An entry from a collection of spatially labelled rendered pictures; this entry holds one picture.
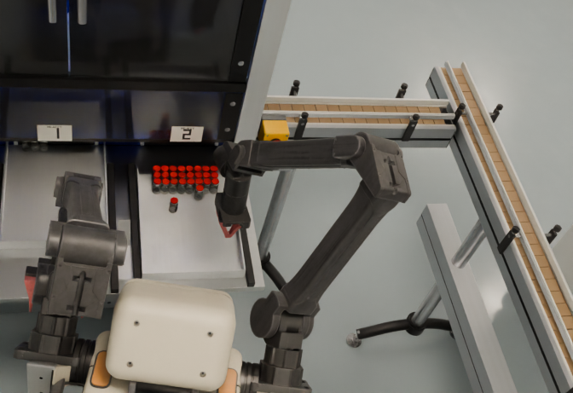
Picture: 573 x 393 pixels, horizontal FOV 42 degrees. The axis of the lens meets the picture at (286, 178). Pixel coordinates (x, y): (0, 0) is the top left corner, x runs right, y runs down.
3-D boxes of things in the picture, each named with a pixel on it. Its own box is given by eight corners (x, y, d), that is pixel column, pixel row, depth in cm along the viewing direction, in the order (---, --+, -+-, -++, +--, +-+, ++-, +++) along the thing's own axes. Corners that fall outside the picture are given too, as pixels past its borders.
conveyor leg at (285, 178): (245, 254, 293) (283, 122, 236) (267, 253, 296) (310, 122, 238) (248, 274, 288) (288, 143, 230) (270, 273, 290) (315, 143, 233)
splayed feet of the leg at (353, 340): (344, 332, 289) (353, 314, 279) (460, 324, 302) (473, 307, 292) (348, 350, 284) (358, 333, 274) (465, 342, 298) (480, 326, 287)
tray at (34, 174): (7, 145, 203) (6, 136, 200) (105, 145, 210) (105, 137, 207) (-1, 249, 183) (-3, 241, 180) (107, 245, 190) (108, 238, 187)
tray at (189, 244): (136, 175, 206) (136, 166, 203) (228, 175, 212) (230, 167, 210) (141, 280, 185) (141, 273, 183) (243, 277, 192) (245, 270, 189)
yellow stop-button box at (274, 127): (257, 131, 214) (261, 114, 209) (280, 131, 216) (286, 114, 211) (260, 151, 210) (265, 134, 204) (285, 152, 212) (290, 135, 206)
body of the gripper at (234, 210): (241, 197, 178) (245, 173, 173) (250, 227, 170) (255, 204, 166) (214, 198, 176) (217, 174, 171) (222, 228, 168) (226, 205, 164)
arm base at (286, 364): (248, 390, 138) (311, 398, 139) (256, 346, 138) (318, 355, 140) (245, 379, 146) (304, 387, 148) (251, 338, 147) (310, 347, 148)
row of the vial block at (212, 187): (152, 187, 204) (153, 177, 200) (217, 187, 208) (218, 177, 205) (152, 194, 202) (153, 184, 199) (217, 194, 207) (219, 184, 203)
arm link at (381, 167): (389, 174, 121) (431, 184, 127) (354, 124, 130) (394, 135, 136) (257, 347, 142) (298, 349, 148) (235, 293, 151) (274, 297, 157)
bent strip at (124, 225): (118, 233, 193) (118, 219, 188) (130, 232, 193) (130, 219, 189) (118, 280, 184) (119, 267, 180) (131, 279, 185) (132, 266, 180)
